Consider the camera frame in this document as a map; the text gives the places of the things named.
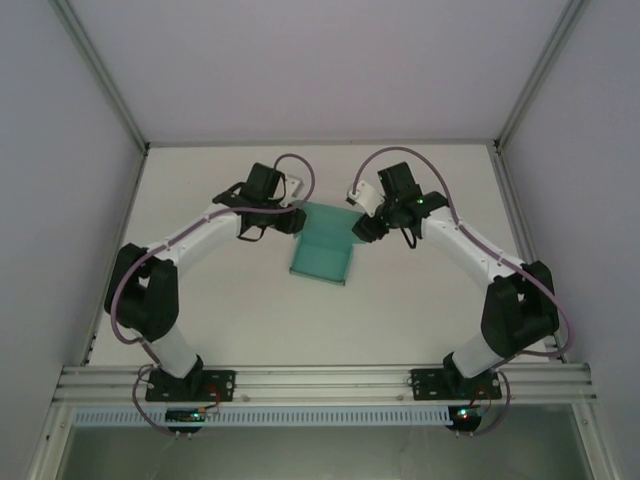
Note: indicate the teal cloth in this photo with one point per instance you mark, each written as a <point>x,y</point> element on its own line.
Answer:
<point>322,260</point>

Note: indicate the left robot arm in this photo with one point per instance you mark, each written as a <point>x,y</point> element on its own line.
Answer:
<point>150,300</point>

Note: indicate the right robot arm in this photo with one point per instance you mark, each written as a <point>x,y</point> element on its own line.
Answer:
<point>515,310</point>

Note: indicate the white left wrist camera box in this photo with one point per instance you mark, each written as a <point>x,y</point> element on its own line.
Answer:
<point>294,185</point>

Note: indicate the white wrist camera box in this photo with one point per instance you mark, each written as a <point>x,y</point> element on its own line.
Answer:
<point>367,197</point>
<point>294,185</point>

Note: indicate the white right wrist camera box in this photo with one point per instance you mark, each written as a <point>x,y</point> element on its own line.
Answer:
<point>367,197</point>

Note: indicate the aluminium side frame rail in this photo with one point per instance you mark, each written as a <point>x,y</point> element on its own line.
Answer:
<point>510,200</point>

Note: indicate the aluminium corner frame post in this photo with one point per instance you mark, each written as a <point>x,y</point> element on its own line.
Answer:
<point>542,70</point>
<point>100,70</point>

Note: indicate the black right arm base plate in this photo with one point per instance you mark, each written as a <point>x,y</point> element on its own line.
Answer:
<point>427,384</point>

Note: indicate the aluminium front mounting rail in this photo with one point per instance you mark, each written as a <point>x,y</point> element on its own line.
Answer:
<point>320,382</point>

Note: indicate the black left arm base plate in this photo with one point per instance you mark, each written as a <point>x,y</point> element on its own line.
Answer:
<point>220,385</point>

